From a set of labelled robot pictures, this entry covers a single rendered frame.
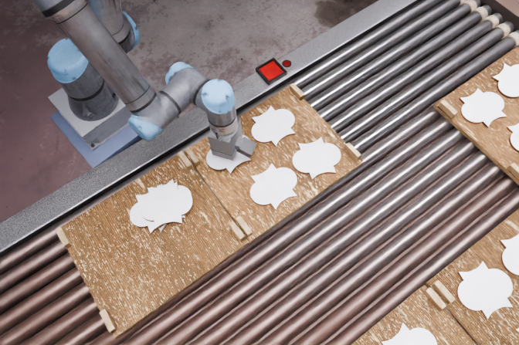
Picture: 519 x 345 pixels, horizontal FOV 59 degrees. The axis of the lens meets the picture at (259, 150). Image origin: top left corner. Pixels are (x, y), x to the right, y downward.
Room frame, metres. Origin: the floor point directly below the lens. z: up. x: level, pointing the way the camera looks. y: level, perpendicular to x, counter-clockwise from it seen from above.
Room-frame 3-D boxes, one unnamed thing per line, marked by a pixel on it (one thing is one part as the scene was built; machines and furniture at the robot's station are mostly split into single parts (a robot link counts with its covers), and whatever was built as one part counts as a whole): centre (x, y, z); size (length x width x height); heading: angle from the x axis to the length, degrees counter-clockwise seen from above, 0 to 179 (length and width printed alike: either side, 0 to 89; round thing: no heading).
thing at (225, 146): (0.63, 0.07, 1.05); 0.12 x 0.09 x 0.16; 67
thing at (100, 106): (0.85, 0.51, 1.01); 0.15 x 0.15 x 0.10
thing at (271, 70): (0.95, -0.06, 0.92); 0.06 x 0.06 x 0.01; 32
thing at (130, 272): (0.41, 0.31, 0.93); 0.41 x 0.35 x 0.02; 123
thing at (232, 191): (0.63, -0.04, 0.93); 0.41 x 0.35 x 0.02; 122
